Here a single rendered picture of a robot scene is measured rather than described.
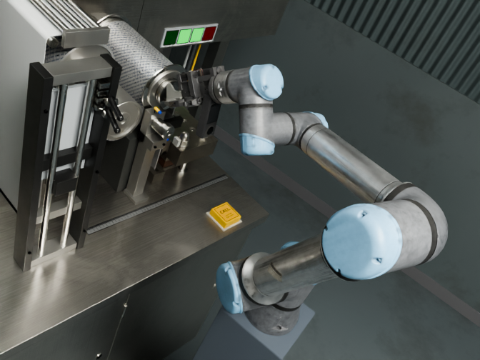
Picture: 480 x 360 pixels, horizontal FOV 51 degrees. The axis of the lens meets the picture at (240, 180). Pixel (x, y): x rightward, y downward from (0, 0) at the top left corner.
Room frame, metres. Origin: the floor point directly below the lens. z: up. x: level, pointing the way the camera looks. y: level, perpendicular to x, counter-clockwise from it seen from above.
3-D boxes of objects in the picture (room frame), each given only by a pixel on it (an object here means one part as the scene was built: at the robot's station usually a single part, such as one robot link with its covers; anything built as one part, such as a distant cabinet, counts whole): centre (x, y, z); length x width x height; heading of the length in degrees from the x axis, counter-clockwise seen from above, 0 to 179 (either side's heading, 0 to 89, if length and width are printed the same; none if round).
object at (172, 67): (1.12, 0.28, 1.25); 0.15 x 0.01 x 0.15; 151
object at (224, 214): (1.15, 0.00, 0.91); 0.07 x 0.07 x 0.02; 61
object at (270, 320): (0.89, -0.22, 0.95); 0.15 x 0.15 x 0.10
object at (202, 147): (1.36, 0.33, 1.00); 0.40 x 0.16 x 0.06; 61
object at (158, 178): (1.23, 0.36, 0.92); 0.28 x 0.04 x 0.04; 61
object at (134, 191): (1.07, 0.26, 1.05); 0.06 x 0.05 x 0.31; 61
